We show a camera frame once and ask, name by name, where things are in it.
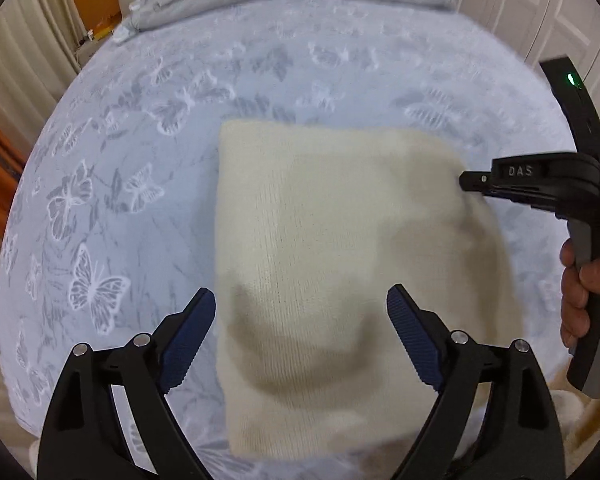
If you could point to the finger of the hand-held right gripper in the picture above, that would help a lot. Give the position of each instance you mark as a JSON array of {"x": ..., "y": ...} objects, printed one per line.
[{"x": 477, "y": 181}]

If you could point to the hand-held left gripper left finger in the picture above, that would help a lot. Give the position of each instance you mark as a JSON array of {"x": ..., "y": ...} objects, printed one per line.
[{"x": 190, "y": 340}]

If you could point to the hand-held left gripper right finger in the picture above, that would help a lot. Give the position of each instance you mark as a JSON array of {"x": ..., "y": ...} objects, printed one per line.
[{"x": 415, "y": 340}]

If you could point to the cream knit cardigan red buttons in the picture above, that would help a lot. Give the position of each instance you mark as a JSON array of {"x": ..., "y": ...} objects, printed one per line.
[{"x": 330, "y": 260}]

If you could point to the person's right hand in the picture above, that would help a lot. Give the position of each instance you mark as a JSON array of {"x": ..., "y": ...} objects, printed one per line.
[{"x": 572, "y": 300}]

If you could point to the blue butterfly print bedsheet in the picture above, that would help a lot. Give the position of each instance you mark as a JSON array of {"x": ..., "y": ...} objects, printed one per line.
[{"x": 130, "y": 210}]

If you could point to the small cream cloth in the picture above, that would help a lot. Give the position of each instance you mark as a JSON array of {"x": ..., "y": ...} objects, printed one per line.
[{"x": 565, "y": 410}]

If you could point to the white wardrobe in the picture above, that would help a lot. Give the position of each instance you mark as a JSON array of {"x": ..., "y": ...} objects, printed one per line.
[{"x": 520, "y": 5}]

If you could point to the orange curtain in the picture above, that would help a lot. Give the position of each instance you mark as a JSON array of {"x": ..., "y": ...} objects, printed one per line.
[{"x": 0, "y": 170}]

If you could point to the bedside table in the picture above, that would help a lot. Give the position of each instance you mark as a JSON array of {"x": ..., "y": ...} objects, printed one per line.
[{"x": 92, "y": 45}]

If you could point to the white frilled cloth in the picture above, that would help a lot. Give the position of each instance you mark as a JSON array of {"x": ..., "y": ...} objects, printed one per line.
[{"x": 124, "y": 31}]

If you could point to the yellow box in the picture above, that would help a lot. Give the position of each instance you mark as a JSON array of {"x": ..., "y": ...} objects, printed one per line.
[{"x": 103, "y": 31}]

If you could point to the cream curtain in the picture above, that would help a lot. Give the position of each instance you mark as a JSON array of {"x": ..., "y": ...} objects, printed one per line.
[{"x": 15, "y": 60}]

